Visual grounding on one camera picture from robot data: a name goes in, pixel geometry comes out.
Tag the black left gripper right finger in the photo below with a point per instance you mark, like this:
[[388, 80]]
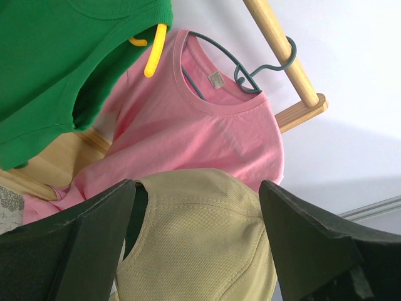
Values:
[[321, 256]]

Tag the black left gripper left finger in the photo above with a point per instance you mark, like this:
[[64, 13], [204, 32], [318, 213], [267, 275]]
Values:
[[70, 255]]

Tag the khaki hat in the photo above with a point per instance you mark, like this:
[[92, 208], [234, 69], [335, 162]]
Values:
[[202, 238]]

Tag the pink t-shirt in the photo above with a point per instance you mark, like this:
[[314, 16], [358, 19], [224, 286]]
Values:
[[188, 115]]

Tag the dark green cap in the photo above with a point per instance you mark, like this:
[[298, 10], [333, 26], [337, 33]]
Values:
[[136, 218]]

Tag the floral table mat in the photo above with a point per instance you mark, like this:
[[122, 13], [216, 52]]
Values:
[[11, 210]]

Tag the wooden clothes rack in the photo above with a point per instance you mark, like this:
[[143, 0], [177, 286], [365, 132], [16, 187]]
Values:
[[69, 153]]

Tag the green tank top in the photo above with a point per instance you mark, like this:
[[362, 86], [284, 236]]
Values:
[[59, 63]]

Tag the yellow hanger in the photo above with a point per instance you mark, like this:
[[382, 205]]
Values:
[[155, 37]]

